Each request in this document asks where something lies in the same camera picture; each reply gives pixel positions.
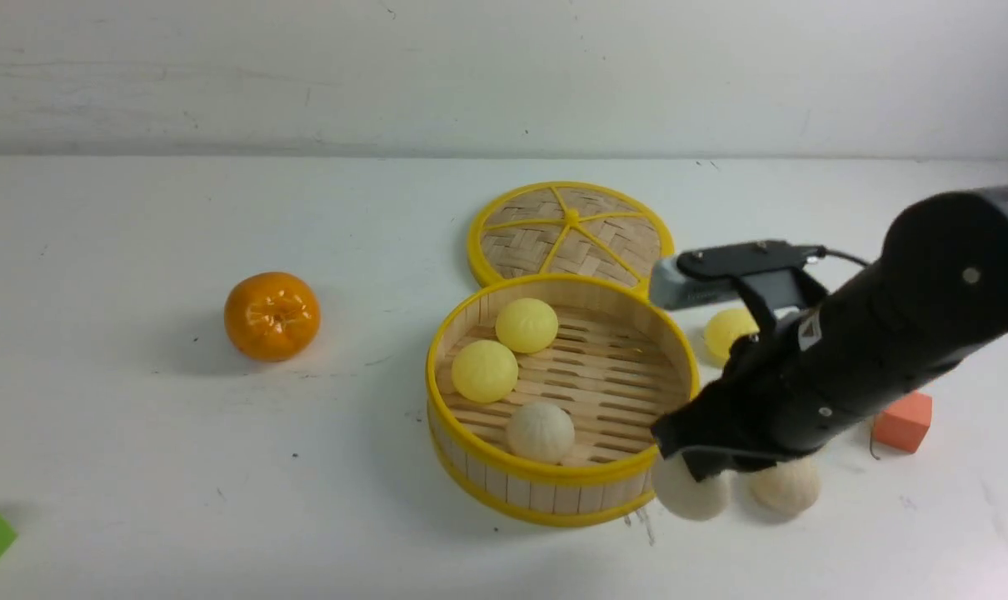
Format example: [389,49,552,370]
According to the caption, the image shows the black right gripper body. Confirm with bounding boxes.
[651,278,984,460]

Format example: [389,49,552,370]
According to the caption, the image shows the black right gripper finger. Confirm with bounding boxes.
[679,447,792,483]

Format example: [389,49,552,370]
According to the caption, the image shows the white pleated bun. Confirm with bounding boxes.
[746,457,821,518]
[650,453,729,522]
[505,402,576,464]

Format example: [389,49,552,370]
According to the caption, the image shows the yellow bun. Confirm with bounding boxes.
[494,297,560,354]
[703,307,760,368]
[451,339,519,405]

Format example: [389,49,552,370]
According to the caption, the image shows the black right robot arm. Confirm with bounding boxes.
[649,186,1008,481]

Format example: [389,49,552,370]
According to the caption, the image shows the bamboo steamer tray yellow rim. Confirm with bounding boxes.
[424,273,701,528]

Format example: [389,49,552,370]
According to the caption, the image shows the woven bamboo steamer lid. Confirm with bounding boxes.
[466,181,675,295]

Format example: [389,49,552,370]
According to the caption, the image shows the orange foam cube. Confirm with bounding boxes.
[871,392,933,453]

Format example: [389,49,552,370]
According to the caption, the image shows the orange toy tangerine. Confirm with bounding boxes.
[223,271,322,363]

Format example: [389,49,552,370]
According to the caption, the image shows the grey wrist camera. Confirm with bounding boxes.
[648,240,829,334]

